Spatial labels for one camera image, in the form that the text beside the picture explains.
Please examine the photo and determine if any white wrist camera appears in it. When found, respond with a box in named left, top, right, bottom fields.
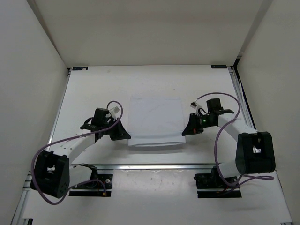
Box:
left=190, top=101, right=202, bottom=111
left=109, top=106, right=120, bottom=120

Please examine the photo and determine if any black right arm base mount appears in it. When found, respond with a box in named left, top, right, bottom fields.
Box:
left=194, top=168, right=242, bottom=199

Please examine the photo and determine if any blue left corner label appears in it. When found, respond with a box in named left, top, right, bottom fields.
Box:
left=72, top=67, right=89, bottom=71

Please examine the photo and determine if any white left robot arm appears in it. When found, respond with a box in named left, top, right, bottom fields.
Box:
left=30, top=106, right=131, bottom=199

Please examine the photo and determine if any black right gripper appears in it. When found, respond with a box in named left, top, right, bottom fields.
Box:
left=182, top=112, right=215, bottom=135

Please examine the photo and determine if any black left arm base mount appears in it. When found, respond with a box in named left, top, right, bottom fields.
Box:
left=69, top=164, right=113, bottom=197

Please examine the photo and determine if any white fabric skirt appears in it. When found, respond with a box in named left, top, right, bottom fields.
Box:
left=127, top=96, right=186, bottom=148

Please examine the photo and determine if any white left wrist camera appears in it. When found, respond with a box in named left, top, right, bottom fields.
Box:
left=109, top=106, right=120, bottom=120

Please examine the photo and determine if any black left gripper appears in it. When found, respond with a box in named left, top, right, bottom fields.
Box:
left=102, top=117, right=130, bottom=140

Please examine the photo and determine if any blue corner label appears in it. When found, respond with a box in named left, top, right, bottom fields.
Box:
left=72, top=67, right=89, bottom=71
left=211, top=65, right=227, bottom=69

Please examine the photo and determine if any aluminium left front frame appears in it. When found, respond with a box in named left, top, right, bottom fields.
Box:
left=10, top=172, right=33, bottom=225

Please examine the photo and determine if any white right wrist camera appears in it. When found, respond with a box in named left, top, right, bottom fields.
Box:
left=190, top=101, right=202, bottom=111

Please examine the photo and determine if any blue right corner label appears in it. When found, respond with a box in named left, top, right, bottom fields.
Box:
left=211, top=65, right=227, bottom=69

